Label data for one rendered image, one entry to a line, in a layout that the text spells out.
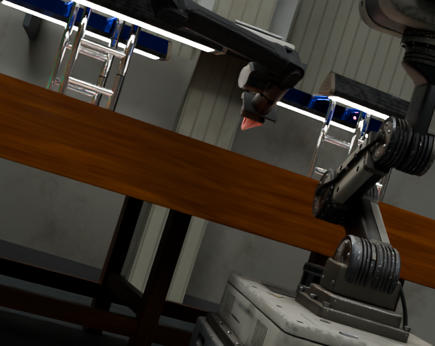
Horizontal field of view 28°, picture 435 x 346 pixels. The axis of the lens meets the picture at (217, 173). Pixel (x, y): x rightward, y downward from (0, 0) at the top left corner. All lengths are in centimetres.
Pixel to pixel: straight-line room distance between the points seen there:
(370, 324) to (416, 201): 324
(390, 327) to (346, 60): 322
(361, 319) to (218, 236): 298
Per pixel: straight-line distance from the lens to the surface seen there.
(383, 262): 185
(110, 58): 283
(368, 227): 197
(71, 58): 256
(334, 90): 262
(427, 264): 250
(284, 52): 216
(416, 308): 509
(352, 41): 494
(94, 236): 468
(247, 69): 219
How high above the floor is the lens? 65
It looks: 1 degrees up
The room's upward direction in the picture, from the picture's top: 18 degrees clockwise
